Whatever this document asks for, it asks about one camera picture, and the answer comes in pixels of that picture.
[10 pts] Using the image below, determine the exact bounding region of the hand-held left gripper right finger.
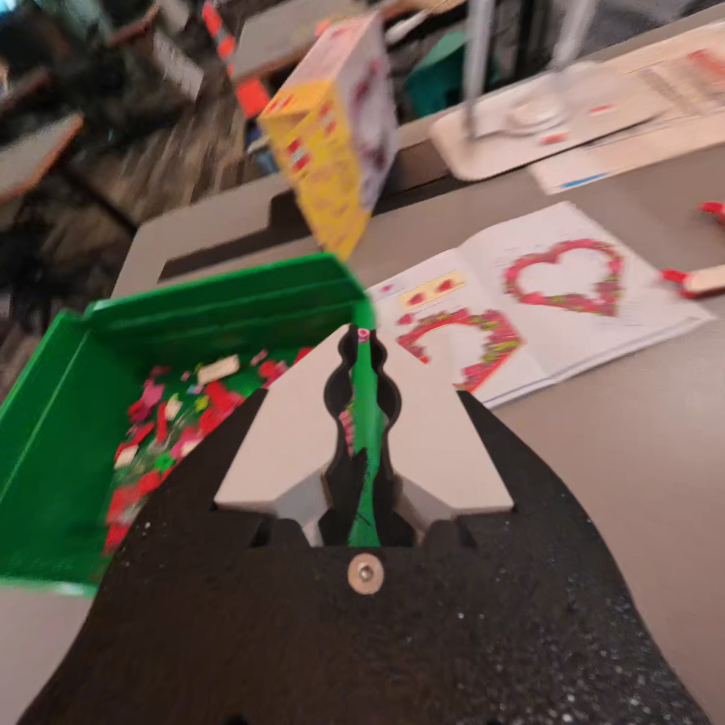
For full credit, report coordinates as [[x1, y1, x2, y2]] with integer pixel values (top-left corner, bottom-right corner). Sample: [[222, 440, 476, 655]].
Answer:
[[362, 327, 515, 536]]

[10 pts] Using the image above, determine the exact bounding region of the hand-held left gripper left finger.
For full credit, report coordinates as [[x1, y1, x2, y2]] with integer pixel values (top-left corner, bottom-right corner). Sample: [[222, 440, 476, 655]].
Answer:
[[214, 324, 363, 548]]

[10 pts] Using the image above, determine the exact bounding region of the green plastic bin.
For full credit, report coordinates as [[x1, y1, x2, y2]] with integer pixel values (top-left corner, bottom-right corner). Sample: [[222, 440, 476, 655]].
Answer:
[[0, 252, 377, 598]]

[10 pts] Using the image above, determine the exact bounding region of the pile of loose lego pieces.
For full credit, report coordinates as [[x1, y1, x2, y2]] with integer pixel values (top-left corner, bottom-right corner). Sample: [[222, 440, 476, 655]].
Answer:
[[102, 346, 318, 558]]

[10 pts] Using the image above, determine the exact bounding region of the yellow lego box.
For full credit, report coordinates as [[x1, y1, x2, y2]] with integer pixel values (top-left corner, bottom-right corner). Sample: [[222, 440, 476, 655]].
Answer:
[[258, 11, 400, 262]]

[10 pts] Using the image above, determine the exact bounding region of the open heart instruction booklet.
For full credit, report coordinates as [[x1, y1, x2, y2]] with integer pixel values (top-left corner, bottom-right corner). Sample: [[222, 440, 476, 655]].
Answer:
[[365, 201, 716, 410]]

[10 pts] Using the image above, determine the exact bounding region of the white folding stand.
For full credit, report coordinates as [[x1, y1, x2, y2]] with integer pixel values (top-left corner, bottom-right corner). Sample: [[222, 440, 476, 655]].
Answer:
[[430, 0, 669, 182]]

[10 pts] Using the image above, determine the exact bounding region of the orange traffic cone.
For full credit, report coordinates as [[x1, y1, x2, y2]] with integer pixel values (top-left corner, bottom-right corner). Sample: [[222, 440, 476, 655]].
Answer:
[[201, 0, 273, 120]]

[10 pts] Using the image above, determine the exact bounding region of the printed paper sheet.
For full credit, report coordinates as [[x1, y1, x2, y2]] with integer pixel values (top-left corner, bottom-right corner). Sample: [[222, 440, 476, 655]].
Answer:
[[529, 23, 725, 196]]

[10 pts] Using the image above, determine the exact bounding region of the teal plastic crate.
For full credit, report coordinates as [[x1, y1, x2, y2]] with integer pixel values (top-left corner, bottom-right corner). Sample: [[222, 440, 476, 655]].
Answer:
[[405, 31, 472, 118]]

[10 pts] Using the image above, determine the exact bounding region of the grey office desk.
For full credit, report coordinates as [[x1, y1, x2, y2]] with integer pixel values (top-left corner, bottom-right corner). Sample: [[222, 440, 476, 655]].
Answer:
[[231, 0, 397, 81]]

